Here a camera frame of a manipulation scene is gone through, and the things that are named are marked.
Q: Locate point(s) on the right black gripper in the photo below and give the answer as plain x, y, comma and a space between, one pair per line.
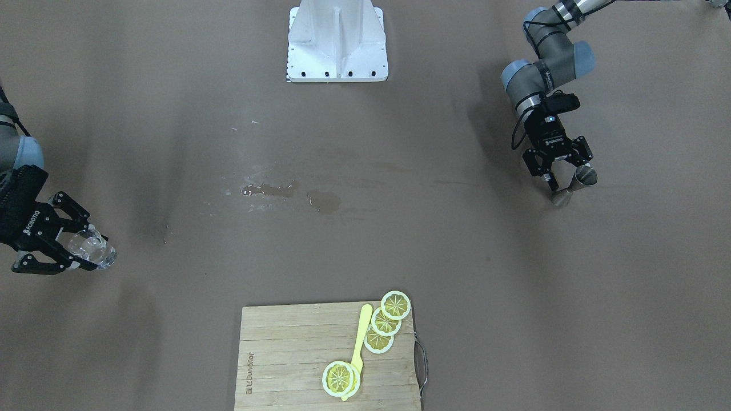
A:
27, 218

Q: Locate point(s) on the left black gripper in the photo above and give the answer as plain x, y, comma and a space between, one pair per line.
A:
549, 135

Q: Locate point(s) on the steel measuring jigger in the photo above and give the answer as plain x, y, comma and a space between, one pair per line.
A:
574, 185

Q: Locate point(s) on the clear glass shaker cup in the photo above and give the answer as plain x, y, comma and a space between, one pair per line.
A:
91, 246

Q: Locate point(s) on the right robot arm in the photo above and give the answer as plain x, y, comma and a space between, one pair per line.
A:
28, 226

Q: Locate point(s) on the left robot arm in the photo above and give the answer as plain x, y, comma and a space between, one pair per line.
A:
534, 89

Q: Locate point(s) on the wooden cutting board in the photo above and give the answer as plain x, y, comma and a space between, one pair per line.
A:
284, 349

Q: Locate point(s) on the lemon slice on spoon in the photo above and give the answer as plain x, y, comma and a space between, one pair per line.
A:
341, 380

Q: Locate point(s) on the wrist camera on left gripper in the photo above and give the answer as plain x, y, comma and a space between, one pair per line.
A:
559, 103

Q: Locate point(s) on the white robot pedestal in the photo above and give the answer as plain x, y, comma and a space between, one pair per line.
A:
336, 42

